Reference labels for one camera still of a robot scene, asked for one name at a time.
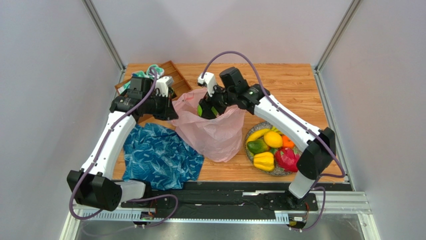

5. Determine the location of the yellow fake lemon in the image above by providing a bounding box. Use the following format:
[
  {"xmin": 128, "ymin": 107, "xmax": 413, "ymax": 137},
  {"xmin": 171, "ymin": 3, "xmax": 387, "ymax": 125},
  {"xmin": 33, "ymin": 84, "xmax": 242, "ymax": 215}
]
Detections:
[{"xmin": 263, "ymin": 131, "xmax": 283, "ymax": 148}]

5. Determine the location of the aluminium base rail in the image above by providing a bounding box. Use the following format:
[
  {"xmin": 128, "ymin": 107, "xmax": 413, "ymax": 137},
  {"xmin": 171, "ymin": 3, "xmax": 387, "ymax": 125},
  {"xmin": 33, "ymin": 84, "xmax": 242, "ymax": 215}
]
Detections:
[{"xmin": 60, "ymin": 182, "xmax": 380, "ymax": 240}]

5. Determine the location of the orange fake tangerine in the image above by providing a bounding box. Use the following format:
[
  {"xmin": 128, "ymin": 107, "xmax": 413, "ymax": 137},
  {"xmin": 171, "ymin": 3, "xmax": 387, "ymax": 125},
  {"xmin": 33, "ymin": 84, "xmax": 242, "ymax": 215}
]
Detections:
[{"xmin": 281, "ymin": 134, "xmax": 295, "ymax": 149}]

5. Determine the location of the teal white rolled sock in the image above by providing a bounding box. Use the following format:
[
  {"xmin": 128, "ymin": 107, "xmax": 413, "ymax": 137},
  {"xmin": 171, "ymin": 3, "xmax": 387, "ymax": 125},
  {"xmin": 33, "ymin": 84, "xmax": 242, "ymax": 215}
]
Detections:
[{"xmin": 117, "ymin": 79, "xmax": 131, "ymax": 94}]

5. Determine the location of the pink fake dragon fruit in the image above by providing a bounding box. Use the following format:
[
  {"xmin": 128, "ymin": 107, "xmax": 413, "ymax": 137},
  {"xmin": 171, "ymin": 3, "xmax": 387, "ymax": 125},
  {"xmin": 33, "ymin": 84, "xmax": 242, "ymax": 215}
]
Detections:
[{"xmin": 273, "ymin": 147, "xmax": 301, "ymax": 173}]

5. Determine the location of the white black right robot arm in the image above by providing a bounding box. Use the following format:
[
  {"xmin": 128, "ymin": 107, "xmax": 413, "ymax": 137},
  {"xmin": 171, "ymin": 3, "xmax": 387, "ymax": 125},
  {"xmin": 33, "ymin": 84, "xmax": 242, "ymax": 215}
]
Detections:
[{"xmin": 197, "ymin": 67, "xmax": 336, "ymax": 200}]

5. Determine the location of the speckled grey ceramic plate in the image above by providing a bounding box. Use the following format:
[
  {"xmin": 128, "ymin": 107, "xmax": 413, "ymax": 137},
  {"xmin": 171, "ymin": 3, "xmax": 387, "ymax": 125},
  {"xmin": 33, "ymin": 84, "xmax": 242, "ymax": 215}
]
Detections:
[{"xmin": 244, "ymin": 121, "xmax": 302, "ymax": 176}]

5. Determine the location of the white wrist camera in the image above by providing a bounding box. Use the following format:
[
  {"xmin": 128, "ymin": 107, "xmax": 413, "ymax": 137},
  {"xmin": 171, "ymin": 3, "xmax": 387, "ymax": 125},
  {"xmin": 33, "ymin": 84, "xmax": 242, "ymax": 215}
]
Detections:
[
  {"xmin": 197, "ymin": 72, "xmax": 218, "ymax": 97},
  {"xmin": 154, "ymin": 76, "xmax": 174, "ymax": 98}
]

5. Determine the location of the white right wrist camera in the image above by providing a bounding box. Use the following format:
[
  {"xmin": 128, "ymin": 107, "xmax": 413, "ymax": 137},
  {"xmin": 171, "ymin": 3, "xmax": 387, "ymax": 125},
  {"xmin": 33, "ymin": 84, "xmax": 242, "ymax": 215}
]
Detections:
[{"xmin": 197, "ymin": 72, "xmax": 218, "ymax": 97}]

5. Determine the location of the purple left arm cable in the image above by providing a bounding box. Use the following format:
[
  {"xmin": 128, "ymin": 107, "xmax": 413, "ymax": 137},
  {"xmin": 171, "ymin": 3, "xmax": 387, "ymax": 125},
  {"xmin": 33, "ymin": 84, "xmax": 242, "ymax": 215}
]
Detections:
[{"xmin": 68, "ymin": 66, "xmax": 179, "ymax": 229}]

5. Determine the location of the yellow fake bell pepper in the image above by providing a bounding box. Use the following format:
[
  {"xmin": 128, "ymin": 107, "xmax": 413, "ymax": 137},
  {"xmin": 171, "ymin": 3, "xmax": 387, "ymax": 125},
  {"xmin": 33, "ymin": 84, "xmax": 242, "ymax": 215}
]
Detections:
[{"xmin": 253, "ymin": 152, "xmax": 275, "ymax": 172}]

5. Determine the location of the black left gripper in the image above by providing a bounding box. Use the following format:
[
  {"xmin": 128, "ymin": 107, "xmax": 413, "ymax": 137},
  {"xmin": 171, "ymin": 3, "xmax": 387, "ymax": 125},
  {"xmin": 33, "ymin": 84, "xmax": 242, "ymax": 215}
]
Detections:
[{"xmin": 142, "ymin": 92, "xmax": 179, "ymax": 121}]

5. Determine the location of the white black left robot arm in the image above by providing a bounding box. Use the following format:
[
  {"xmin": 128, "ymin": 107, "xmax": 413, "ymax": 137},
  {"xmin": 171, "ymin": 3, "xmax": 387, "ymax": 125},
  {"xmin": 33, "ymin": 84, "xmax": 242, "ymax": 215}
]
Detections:
[{"xmin": 66, "ymin": 76, "xmax": 178, "ymax": 211}]

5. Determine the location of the wooden compartment tray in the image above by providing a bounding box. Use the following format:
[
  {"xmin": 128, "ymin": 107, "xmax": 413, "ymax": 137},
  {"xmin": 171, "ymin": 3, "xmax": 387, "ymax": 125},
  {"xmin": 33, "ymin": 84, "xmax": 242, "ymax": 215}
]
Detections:
[{"xmin": 114, "ymin": 60, "xmax": 194, "ymax": 125}]

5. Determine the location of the blue leaf-pattern cloth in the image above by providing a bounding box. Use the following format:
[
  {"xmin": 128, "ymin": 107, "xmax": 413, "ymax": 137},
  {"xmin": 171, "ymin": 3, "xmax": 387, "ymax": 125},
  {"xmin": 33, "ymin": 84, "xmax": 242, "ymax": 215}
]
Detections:
[{"xmin": 122, "ymin": 123, "xmax": 205, "ymax": 191}]

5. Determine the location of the pink translucent plastic bag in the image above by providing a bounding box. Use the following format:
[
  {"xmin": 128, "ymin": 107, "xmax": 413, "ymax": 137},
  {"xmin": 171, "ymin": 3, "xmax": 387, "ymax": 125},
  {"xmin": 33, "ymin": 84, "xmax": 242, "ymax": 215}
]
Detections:
[{"xmin": 170, "ymin": 88, "xmax": 246, "ymax": 162}]

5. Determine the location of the yellow fake banana bunch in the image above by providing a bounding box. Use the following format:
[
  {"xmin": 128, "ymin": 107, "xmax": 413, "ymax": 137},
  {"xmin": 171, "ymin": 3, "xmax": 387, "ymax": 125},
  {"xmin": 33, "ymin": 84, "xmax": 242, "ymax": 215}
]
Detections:
[{"xmin": 270, "ymin": 126, "xmax": 283, "ymax": 135}]

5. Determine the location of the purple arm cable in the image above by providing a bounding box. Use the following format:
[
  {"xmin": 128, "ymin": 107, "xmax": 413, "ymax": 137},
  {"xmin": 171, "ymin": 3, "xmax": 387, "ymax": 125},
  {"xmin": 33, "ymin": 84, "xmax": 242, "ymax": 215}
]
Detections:
[
  {"xmin": 200, "ymin": 50, "xmax": 347, "ymax": 233},
  {"xmin": 68, "ymin": 66, "xmax": 179, "ymax": 229}
]

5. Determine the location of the single yellow fake banana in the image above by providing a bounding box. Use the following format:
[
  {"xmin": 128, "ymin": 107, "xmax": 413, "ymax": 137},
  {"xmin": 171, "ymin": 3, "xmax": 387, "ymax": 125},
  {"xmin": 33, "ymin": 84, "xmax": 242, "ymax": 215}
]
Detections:
[{"xmin": 245, "ymin": 128, "xmax": 270, "ymax": 144}]

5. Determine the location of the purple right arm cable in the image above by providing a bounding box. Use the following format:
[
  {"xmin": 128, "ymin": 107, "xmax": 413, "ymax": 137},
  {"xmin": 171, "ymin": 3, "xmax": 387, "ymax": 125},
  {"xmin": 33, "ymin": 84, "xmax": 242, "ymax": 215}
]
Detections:
[{"xmin": 200, "ymin": 50, "xmax": 347, "ymax": 233}]

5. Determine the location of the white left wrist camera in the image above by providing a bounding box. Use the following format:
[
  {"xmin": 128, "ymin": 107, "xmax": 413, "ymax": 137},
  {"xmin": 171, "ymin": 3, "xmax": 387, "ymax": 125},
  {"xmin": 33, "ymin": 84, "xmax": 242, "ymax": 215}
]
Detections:
[{"xmin": 154, "ymin": 76, "xmax": 174, "ymax": 98}]

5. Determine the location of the green orange fake mango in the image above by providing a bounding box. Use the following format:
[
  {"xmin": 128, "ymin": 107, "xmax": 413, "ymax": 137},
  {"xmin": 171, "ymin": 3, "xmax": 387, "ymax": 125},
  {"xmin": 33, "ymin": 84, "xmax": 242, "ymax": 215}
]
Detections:
[{"xmin": 246, "ymin": 139, "xmax": 270, "ymax": 155}]

